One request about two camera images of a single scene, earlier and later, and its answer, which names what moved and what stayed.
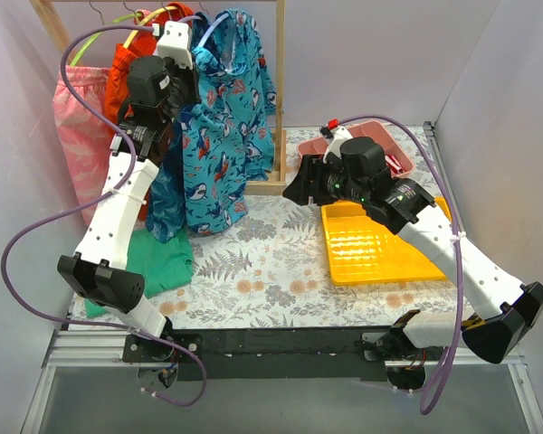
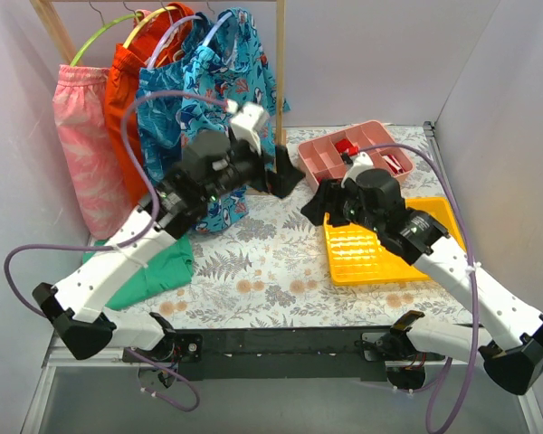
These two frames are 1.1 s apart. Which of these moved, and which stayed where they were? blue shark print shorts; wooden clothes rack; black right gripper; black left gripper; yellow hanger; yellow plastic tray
Moved: black right gripper; black left gripper
Stayed: yellow plastic tray; wooden clothes rack; yellow hanger; blue shark print shorts
